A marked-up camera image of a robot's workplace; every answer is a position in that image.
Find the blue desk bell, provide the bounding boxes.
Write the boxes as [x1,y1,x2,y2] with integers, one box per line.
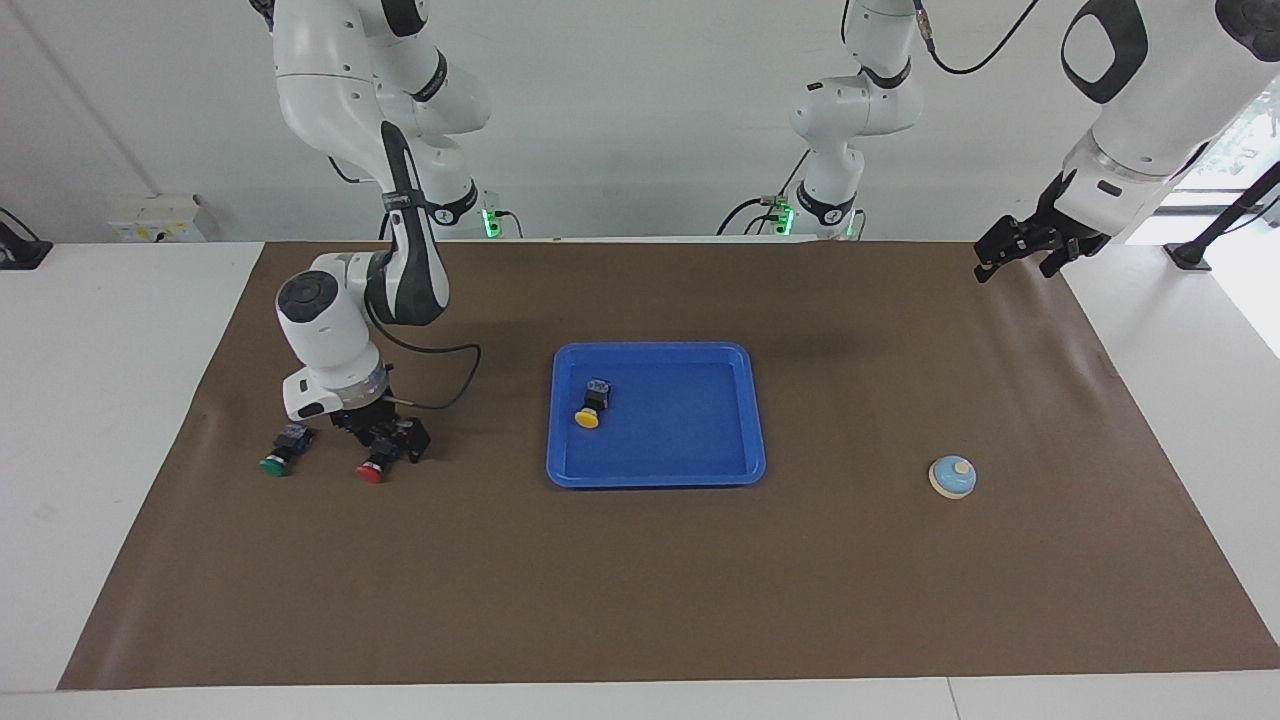
[929,455,979,500]

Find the brown paper table mat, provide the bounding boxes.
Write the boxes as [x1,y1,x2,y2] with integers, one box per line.
[57,240,1280,691]

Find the white wall socket box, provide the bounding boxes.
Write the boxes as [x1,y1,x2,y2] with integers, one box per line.
[108,194,207,243]

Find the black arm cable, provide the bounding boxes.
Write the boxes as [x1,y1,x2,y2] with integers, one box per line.
[328,155,484,412]
[905,0,1041,77]

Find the small black table clamp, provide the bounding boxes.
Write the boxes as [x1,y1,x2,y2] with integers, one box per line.
[0,208,53,270]

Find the blue plastic tray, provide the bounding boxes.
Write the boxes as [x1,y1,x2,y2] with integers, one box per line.
[546,342,767,489]

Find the yellow push button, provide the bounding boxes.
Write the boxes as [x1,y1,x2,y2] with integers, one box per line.
[573,378,615,430]

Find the green push button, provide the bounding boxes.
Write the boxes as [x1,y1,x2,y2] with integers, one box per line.
[259,422,314,477]

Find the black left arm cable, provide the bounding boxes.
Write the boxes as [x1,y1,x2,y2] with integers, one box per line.
[905,0,1041,77]

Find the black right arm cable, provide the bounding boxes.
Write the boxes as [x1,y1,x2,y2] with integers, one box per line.
[328,155,484,412]

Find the black angled stand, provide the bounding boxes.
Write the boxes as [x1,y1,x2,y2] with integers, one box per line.
[1164,160,1280,272]

